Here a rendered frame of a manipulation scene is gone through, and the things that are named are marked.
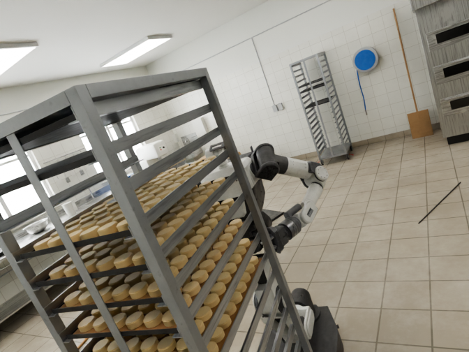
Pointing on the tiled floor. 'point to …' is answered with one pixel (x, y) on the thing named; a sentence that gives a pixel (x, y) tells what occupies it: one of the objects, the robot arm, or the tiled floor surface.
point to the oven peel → (420, 121)
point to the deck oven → (447, 61)
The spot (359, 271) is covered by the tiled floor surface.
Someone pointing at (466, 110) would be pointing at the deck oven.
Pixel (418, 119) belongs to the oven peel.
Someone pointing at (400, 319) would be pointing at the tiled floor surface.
